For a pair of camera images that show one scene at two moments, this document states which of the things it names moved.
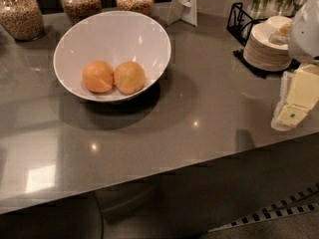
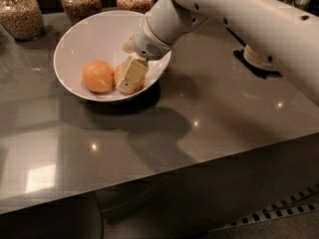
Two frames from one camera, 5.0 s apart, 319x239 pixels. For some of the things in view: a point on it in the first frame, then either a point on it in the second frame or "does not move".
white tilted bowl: [112, 37] does not move
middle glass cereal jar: [80, 1] does not move
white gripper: [306, 34] → [148, 43]
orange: [98, 77] does not move
